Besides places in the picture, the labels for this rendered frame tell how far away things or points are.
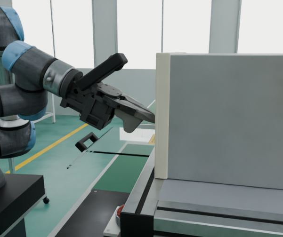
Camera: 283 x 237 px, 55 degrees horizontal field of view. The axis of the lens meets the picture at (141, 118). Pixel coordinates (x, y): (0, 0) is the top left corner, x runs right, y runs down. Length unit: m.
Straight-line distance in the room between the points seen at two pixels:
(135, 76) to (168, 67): 5.00
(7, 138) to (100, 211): 0.43
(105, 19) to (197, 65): 5.20
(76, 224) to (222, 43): 4.63
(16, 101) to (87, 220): 0.49
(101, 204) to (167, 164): 0.65
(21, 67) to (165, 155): 0.37
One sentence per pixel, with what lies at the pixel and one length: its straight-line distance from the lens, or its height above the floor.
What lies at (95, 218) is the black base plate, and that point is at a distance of 1.00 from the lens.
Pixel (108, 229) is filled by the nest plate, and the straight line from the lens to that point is 0.93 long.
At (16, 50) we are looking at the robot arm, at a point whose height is 1.32.
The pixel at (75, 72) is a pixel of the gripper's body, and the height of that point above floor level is 1.28.
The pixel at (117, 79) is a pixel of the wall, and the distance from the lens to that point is 5.52.
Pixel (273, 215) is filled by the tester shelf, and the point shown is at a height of 1.12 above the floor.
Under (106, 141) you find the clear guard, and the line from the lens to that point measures 0.81.
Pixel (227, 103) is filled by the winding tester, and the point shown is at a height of 1.25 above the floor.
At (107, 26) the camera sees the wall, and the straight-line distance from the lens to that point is 5.57.
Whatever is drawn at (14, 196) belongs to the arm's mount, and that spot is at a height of 0.83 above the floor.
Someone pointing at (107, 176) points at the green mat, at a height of 0.75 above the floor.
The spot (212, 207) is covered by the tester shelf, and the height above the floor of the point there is 1.12.
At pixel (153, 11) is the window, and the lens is 5.37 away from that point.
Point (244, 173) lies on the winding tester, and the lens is 0.46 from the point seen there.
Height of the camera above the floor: 1.32
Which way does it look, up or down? 14 degrees down
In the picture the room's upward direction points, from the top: straight up
